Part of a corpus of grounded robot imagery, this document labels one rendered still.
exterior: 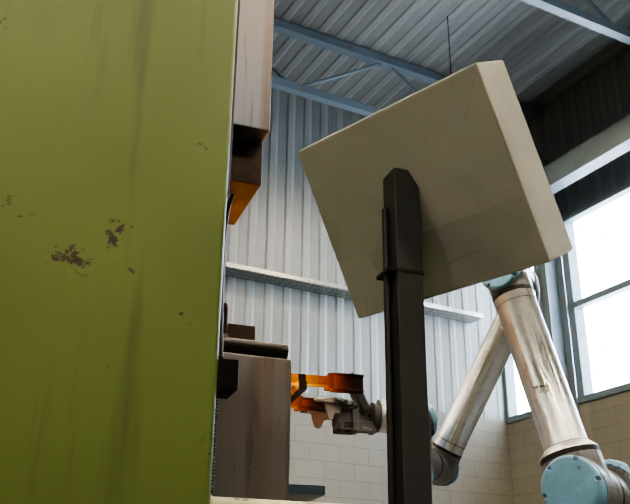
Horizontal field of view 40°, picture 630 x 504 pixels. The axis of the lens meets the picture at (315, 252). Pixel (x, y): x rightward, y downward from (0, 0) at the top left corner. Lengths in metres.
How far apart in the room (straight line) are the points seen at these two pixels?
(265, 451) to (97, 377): 0.43
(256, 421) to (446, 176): 0.56
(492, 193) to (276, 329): 9.37
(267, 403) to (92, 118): 0.57
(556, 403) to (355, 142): 1.16
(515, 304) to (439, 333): 9.43
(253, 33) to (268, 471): 0.87
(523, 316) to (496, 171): 1.21
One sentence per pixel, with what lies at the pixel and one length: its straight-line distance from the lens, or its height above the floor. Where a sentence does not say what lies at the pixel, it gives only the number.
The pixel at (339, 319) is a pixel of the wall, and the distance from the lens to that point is 10.97.
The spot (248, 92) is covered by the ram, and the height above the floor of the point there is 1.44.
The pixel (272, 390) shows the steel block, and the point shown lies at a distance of 1.53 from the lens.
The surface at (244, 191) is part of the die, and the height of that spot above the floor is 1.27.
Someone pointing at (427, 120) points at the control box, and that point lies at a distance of 1.22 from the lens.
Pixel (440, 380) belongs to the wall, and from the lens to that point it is 11.59.
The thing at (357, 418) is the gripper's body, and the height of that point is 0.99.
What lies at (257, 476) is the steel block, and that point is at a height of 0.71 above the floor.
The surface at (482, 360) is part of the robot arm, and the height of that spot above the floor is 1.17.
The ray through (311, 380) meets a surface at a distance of 2.14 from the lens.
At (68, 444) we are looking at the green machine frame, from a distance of 1.16.
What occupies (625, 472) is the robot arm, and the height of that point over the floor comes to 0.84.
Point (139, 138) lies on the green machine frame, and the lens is 1.32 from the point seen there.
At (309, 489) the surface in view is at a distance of 2.02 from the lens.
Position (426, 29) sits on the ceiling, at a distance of 11.07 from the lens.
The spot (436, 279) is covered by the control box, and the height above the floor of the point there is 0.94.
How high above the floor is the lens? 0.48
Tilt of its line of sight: 23 degrees up
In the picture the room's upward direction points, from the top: 1 degrees clockwise
